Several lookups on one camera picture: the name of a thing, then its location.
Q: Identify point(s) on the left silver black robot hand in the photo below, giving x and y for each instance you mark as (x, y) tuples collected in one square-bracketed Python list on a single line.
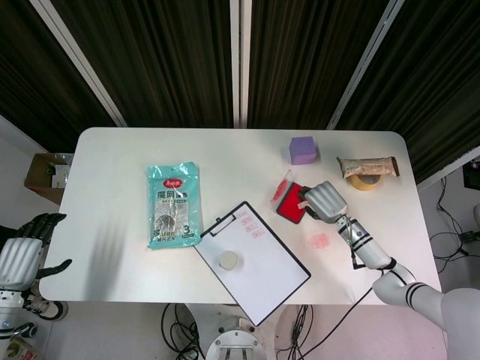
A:
[(18, 258)]

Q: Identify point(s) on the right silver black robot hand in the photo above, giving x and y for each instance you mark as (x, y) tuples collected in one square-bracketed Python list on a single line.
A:
[(326, 202)]

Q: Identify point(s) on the red and white stamp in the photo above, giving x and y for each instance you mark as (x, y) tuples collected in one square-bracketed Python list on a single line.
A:
[(302, 205)]

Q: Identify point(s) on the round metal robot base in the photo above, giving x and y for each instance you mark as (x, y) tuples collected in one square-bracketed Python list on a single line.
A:
[(236, 341)]

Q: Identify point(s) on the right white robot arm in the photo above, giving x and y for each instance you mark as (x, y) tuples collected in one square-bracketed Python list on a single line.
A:
[(375, 253)]

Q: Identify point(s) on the red ink pad case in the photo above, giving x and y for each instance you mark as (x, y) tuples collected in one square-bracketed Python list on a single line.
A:
[(290, 204)]

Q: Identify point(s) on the black clipboard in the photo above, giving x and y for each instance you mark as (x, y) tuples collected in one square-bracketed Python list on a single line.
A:
[(213, 232)]

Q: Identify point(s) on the yellow tape roll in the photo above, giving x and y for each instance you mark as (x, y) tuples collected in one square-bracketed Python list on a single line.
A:
[(363, 185)]

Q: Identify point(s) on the beige snack wrapper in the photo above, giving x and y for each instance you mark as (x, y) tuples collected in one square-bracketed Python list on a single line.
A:
[(367, 165)]

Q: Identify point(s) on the purple foam cube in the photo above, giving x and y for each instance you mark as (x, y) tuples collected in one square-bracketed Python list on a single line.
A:
[(302, 150)]

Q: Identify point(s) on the white and black sneaker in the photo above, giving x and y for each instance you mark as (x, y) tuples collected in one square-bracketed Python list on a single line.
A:
[(48, 309)]

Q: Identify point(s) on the brown cardboard box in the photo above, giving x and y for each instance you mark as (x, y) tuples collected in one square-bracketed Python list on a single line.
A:
[(37, 176)]

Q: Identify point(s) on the colourful printed package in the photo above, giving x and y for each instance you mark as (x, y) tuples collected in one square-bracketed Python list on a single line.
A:
[(18, 348)]

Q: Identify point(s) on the white paper sheet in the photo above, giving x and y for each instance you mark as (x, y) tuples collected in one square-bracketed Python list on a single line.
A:
[(262, 281)]

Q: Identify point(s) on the black monitor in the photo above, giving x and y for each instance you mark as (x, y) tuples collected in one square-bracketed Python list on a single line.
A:
[(473, 176)]

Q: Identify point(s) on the teal cleaning cloth package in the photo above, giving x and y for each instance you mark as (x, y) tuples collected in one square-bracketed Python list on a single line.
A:
[(174, 206)]

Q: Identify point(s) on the dark pleated curtain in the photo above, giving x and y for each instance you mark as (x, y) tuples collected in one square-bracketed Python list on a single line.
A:
[(168, 63)]

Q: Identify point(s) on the white slanted frame post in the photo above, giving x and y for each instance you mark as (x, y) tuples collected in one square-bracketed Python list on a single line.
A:
[(83, 63), (450, 165), (364, 63)]

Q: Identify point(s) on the white vertical frame post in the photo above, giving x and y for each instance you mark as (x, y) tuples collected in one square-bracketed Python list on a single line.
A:
[(245, 63)]

